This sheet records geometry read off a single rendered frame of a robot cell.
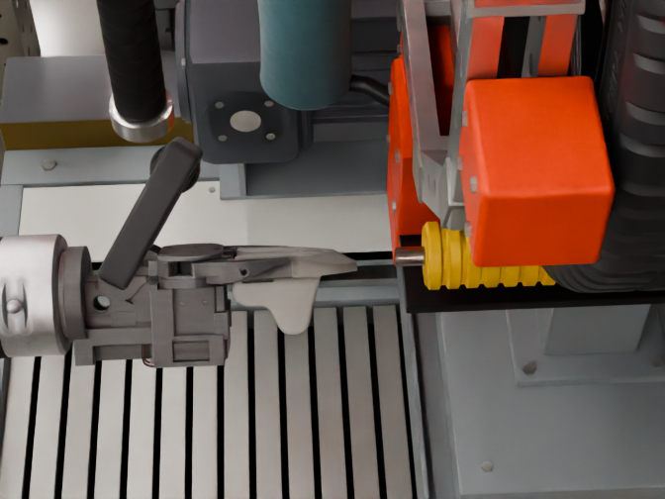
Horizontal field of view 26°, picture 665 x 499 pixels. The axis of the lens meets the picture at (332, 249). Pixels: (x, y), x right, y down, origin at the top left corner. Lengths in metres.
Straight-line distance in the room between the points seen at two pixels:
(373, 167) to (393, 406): 0.34
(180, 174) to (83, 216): 0.80
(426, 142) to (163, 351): 0.28
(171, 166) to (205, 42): 0.53
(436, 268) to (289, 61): 0.26
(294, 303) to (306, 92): 0.35
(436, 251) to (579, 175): 0.41
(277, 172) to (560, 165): 1.06
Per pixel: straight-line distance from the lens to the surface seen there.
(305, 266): 1.04
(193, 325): 1.05
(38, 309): 1.04
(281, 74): 1.35
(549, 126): 0.83
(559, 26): 0.83
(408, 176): 1.24
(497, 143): 0.82
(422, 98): 1.20
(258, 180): 1.83
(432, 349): 1.61
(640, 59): 0.81
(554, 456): 1.47
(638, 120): 0.82
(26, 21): 2.05
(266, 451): 1.64
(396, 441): 1.65
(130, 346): 1.08
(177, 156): 1.04
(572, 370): 1.51
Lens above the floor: 1.49
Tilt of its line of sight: 53 degrees down
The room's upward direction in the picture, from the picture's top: straight up
